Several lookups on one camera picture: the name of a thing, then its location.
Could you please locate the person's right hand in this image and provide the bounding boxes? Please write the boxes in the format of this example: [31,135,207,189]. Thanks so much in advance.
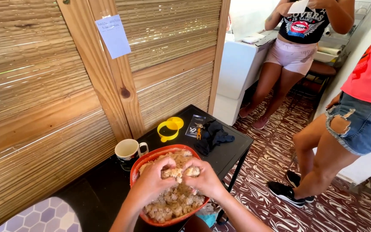
[182,157,228,201]

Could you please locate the person's left hand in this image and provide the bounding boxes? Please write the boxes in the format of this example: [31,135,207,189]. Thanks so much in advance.
[136,156,178,200]

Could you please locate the lump of crumbly dough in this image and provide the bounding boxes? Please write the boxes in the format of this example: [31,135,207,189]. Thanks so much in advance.
[162,166,201,183]

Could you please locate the red plastic bowl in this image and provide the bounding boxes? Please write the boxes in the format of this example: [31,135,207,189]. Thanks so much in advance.
[130,144,211,227]

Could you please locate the crumbly dough mixture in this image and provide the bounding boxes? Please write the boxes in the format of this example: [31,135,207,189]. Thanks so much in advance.
[138,149,206,224]

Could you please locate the light blue plastic bag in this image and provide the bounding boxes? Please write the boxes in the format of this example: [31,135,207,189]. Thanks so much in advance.
[195,202,222,228]

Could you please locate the white mug with dark print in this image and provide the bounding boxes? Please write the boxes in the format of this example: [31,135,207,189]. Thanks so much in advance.
[115,139,149,171]

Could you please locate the black metal table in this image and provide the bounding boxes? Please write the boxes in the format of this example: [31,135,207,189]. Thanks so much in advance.
[42,104,254,232]

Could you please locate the dark blue cloth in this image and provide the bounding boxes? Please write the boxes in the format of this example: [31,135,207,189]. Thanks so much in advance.
[194,120,235,157]

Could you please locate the dark printed card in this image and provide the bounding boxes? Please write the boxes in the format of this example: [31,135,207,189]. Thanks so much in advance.
[185,114,206,138]

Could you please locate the yellow plastic dough press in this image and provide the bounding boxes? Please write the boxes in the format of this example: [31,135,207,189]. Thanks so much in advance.
[157,117,184,143]

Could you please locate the white chest freezer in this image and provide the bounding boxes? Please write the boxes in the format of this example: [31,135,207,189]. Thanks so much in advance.
[213,30,279,126]

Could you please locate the hexagon patterned cushion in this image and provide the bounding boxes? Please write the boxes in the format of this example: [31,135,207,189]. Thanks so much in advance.
[0,197,82,232]

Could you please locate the wooden reed screen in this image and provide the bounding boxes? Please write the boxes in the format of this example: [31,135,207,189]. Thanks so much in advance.
[0,0,231,232]

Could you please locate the white folded cloth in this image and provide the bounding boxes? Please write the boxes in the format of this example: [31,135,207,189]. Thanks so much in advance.
[241,32,266,44]

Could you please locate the pale paper note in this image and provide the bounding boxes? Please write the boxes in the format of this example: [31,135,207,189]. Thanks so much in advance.
[95,14,131,60]

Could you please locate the brown wooden stool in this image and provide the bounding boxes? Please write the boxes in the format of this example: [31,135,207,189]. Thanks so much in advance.
[293,61,337,110]

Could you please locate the metal rack with paper rolls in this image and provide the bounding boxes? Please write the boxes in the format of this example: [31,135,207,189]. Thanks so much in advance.
[313,0,371,67]

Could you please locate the white paper sheet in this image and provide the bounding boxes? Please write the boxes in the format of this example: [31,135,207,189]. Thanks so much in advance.
[287,0,310,14]

